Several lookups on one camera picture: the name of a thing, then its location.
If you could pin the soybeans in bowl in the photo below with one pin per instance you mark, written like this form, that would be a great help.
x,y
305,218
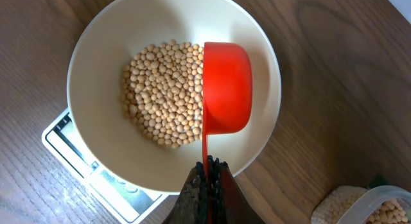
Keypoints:
x,y
163,92

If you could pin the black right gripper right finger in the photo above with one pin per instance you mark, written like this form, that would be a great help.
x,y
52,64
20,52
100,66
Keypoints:
x,y
228,204

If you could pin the yellow soybeans pile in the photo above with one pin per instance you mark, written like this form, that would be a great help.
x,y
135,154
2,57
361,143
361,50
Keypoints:
x,y
385,212

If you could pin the white digital kitchen scale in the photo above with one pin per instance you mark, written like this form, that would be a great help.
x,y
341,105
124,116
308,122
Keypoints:
x,y
126,201

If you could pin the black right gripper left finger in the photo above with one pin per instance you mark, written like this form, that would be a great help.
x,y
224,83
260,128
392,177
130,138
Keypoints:
x,y
191,205

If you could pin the clear plastic container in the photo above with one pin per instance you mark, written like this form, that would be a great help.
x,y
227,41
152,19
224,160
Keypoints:
x,y
363,206

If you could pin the red plastic measuring scoop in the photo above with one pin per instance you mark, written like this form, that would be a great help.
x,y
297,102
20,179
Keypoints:
x,y
227,96

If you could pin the white round bowl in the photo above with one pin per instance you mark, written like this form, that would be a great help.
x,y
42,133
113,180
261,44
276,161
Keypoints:
x,y
124,28

